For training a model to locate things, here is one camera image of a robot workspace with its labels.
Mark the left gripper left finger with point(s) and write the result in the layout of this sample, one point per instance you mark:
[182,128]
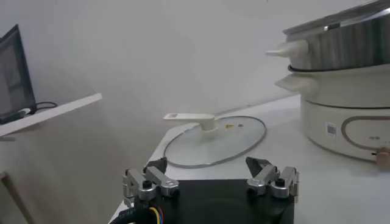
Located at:
[158,179]

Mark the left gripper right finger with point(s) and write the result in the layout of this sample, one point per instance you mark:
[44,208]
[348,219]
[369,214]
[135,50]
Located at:
[265,178]

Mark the stainless steel steamer basket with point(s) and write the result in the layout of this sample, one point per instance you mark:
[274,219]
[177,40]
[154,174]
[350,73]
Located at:
[344,45]

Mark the white electric cooking pot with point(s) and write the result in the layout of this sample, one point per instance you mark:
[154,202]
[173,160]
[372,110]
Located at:
[320,121]

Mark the white side table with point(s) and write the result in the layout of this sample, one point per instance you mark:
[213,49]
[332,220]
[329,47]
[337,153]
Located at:
[45,117]

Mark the computer monitor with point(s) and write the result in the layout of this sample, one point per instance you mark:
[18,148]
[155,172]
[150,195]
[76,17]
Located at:
[13,79]

